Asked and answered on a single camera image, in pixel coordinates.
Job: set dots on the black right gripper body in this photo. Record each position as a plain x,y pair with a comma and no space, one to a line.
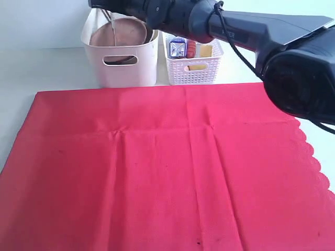
124,7

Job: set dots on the round wooden plate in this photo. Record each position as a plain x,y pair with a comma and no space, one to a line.
129,32

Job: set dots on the silver table knife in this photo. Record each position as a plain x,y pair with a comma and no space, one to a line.
112,21

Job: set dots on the white ceramic bowl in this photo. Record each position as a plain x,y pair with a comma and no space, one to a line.
150,34

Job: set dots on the dark wooden chopstick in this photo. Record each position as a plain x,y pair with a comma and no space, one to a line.
106,14

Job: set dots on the small milk carton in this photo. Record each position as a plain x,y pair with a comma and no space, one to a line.
177,48

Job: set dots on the red sausage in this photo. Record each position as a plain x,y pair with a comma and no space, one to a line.
190,49

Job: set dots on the yellow cake wedge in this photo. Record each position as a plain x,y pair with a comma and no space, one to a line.
204,52

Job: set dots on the red tablecloth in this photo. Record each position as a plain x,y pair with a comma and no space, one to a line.
213,167

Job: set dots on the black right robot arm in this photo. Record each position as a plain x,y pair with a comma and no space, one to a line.
294,53

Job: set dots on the cream plastic storage bin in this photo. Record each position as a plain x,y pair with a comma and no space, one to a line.
130,66

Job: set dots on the white perforated plastic basket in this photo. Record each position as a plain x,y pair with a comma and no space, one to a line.
175,67

